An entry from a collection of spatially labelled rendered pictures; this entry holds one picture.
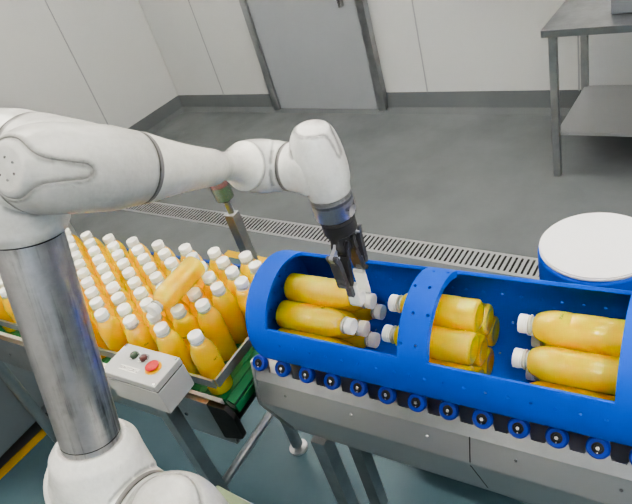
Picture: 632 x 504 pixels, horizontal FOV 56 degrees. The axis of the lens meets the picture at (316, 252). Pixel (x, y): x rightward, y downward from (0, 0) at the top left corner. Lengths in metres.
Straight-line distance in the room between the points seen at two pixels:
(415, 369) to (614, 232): 0.69
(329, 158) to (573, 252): 0.74
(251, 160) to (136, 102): 5.38
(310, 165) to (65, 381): 0.57
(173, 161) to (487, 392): 0.74
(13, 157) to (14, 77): 5.17
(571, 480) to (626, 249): 0.58
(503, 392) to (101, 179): 0.82
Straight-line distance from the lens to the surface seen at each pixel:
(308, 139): 1.13
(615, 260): 1.60
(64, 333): 0.96
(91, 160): 0.74
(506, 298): 1.41
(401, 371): 1.27
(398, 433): 1.49
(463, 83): 4.86
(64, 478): 1.10
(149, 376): 1.53
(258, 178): 1.21
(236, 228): 2.03
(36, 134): 0.74
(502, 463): 1.41
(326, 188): 1.17
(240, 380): 1.70
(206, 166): 0.89
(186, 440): 1.76
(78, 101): 6.18
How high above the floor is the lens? 2.04
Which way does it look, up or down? 34 degrees down
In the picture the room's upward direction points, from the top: 19 degrees counter-clockwise
